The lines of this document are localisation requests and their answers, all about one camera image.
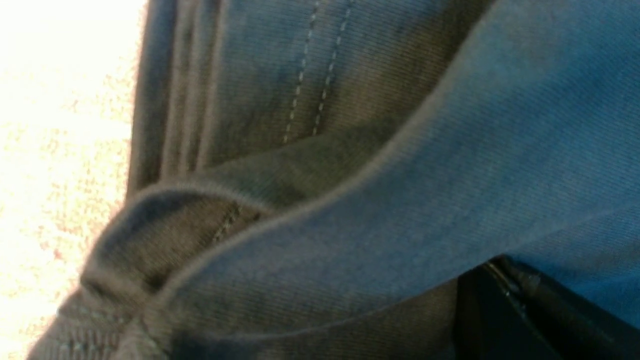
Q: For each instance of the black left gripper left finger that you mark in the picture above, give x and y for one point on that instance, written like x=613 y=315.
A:
x=491 y=322

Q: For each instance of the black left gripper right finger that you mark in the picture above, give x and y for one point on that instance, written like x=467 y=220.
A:
x=574 y=327

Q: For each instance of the dark gray long-sleeve top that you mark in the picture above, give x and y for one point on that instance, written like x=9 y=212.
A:
x=308 y=179

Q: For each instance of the pink checkered tablecloth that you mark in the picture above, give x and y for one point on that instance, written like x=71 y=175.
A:
x=67 y=79

